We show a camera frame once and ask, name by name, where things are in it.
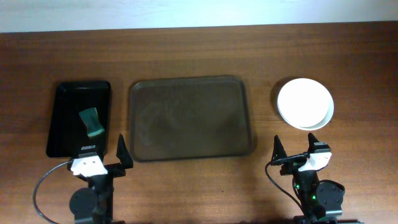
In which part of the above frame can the white plate top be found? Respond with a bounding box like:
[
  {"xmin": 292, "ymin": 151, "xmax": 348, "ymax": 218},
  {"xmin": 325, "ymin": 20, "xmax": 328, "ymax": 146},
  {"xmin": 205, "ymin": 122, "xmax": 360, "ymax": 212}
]
[{"xmin": 277, "ymin": 78, "xmax": 335, "ymax": 131}]

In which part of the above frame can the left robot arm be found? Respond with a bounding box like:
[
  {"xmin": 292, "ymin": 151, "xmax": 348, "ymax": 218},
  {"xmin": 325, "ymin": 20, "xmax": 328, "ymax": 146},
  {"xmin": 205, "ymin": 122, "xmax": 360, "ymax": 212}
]
[{"xmin": 69, "ymin": 134, "xmax": 133, "ymax": 224}]

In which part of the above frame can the green cleaning sponge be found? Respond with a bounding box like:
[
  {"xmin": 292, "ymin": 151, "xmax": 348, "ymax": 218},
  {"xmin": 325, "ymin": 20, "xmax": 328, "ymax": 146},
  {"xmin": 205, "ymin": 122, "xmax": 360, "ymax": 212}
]
[{"xmin": 79, "ymin": 108, "xmax": 105, "ymax": 139}]

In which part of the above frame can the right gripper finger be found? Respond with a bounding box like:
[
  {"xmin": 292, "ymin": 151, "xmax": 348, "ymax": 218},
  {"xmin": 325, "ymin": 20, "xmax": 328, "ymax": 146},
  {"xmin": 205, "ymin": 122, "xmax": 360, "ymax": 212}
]
[
  {"xmin": 271, "ymin": 135, "xmax": 287, "ymax": 164},
  {"xmin": 308, "ymin": 133, "xmax": 320, "ymax": 152}
]

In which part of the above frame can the brown plastic serving tray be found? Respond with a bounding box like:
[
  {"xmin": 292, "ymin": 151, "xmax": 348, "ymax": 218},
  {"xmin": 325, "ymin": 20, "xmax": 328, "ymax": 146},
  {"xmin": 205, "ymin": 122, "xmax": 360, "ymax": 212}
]
[{"xmin": 129, "ymin": 75, "xmax": 255, "ymax": 162}]

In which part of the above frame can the black rectangular tray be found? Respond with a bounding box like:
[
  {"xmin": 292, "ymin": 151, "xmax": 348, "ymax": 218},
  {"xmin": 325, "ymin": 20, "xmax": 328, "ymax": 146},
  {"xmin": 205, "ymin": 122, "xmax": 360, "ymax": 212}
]
[{"xmin": 46, "ymin": 80, "xmax": 111, "ymax": 158}]

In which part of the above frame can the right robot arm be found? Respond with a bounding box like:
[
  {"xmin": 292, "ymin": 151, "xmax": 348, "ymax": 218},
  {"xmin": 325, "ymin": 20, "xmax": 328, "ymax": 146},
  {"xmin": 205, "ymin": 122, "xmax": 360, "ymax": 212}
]
[{"xmin": 265, "ymin": 133, "xmax": 345, "ymax": 223}]

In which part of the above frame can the pale blue plate bottom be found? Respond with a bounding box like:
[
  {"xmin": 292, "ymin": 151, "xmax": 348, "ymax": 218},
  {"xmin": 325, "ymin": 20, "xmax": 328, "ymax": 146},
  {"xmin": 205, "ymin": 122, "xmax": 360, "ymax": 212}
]
[{"xmin": 277, "ymin": 91, "xmax": 331, "ymax": 128}]

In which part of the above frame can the white plate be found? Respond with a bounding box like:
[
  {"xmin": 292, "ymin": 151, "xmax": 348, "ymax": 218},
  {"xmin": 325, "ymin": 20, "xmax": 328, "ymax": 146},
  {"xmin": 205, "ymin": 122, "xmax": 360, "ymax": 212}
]
[
  {"xmin": 281, "ymin": 96, "xmax": 335, "ymax": 131},
  {"xmin": 277, "ymin": 78, "xmax": 335, "ymax": 131}
]

